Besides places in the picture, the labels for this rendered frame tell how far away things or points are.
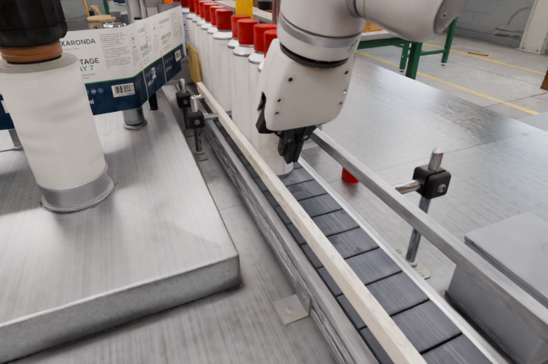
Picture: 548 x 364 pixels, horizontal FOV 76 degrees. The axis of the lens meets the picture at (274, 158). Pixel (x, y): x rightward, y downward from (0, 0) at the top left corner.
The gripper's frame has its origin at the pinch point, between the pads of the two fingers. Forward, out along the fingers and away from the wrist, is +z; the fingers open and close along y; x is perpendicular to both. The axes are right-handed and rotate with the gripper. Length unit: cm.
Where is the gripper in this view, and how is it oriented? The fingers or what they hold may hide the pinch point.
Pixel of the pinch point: (290, 145)
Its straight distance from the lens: 48.1
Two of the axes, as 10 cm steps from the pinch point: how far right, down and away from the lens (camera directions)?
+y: -9.2, 1.9, -3.4
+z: -1.4, 6.6, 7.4
